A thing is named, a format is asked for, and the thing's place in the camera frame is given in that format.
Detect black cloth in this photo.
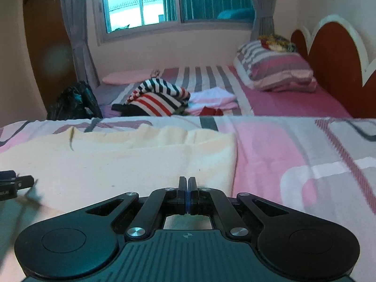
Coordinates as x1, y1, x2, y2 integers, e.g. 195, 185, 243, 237
111, 103, 154, 118

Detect flat pink pillow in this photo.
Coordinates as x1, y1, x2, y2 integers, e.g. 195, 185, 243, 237
102, 69, 161, 85

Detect white folded clothes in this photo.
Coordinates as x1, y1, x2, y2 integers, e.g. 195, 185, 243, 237
186, 87, 238, 114

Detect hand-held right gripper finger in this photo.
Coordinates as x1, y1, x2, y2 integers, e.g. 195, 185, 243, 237
85, 176, 188, 240
188, 176, 291, 239

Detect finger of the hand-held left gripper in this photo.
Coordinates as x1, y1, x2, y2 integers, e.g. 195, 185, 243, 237
0, 170, 35, 190

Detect red cloth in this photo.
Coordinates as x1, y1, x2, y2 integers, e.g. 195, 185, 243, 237
199, 107, 224, 117

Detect pink grey patterned blanket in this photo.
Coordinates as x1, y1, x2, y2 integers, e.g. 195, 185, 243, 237
0, 116, 376, 282

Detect brown wooden door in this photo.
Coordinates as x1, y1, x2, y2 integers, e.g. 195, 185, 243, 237
23, 0, 78, 111

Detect striped pink grey pillow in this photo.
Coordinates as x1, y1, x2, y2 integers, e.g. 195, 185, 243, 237
233, 39, 318, 92

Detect colourful printed cloth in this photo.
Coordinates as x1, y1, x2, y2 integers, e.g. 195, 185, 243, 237
258, 34, 298, 53

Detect red white scalloped headboard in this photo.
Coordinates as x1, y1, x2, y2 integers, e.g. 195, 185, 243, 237
290, 14, 376, 118

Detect grey curtain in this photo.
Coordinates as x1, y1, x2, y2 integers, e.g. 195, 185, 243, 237
58, 0, 99, 87
243, 0, 277, 42

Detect black bag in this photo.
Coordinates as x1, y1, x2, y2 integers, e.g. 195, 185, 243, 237
47, 80, 103, 121

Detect bed with striped sheet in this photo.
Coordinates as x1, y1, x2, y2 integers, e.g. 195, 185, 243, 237
94, 64, 353, 118

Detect cream small garment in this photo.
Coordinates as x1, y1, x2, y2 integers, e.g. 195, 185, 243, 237
0, 123, 238, 271

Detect window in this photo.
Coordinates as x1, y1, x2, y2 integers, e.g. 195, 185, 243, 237
90, 0, 257, 46

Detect black white red striped garment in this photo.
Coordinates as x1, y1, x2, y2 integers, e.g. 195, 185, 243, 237
125, 76, 192, 117

